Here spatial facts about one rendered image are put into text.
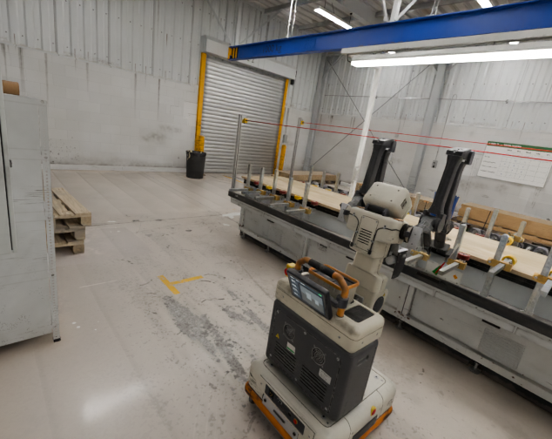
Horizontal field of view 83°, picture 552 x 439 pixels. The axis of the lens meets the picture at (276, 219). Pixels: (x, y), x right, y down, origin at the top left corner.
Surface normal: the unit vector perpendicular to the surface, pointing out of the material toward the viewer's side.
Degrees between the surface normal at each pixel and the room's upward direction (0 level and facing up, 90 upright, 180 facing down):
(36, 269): 90
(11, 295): 90
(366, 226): 82
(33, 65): 90
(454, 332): 90
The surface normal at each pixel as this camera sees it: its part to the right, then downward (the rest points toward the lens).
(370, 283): -0.73, -0.06
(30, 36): 0.66, 0.30
